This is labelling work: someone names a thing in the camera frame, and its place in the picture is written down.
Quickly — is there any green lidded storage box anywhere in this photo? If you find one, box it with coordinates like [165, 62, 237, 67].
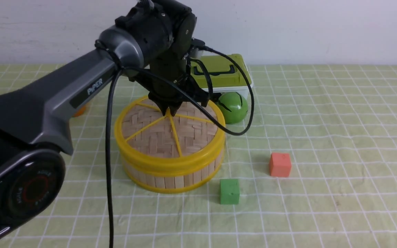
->
[191, 54, 254, 99]

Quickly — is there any black cable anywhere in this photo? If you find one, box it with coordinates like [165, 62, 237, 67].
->
[95, 39, 255, 248]

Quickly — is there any orange pear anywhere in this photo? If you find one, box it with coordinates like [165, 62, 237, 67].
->
[72, 105, 87, 118]

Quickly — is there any red foam cube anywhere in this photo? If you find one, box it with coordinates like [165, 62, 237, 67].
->
[269, 153, 292, 177]

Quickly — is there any bamboo steamer base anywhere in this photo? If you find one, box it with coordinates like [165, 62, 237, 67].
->
[120, 148, 225, 194]

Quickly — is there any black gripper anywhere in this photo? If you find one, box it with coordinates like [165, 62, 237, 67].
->
[129, 52, 210, 116]

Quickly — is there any green checkered tablecloth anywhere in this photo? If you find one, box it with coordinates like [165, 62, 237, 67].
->
[0, 64, 397, 248]

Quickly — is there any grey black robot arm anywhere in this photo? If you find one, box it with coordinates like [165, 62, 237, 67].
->
[0, 0, 208, 239]

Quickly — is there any yellow bamboo steamer lid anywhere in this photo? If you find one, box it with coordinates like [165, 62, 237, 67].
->
[114, 96, 225, 176]

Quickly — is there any green foam cube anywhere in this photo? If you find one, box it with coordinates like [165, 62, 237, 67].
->
[220, 178, 240, 205]

